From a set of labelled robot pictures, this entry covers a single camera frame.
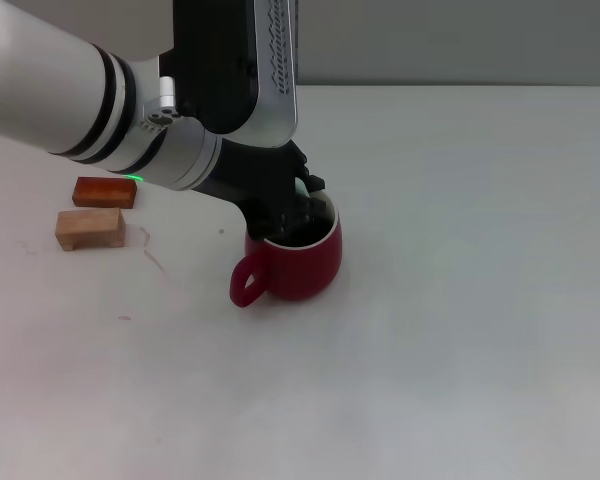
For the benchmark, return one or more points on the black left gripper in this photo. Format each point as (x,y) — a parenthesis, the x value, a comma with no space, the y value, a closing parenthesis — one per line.
(250,175)

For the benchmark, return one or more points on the red ceramic cup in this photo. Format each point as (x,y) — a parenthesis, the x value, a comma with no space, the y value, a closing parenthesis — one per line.
(300,272)

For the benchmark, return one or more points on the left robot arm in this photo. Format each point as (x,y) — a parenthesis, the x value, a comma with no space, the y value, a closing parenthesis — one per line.
(80,90)

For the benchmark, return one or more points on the reddish brown wooden block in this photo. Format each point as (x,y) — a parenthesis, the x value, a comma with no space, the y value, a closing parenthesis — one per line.
(105,192)

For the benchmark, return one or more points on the light wooden block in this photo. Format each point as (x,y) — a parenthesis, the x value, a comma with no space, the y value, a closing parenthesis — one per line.
(90,227)

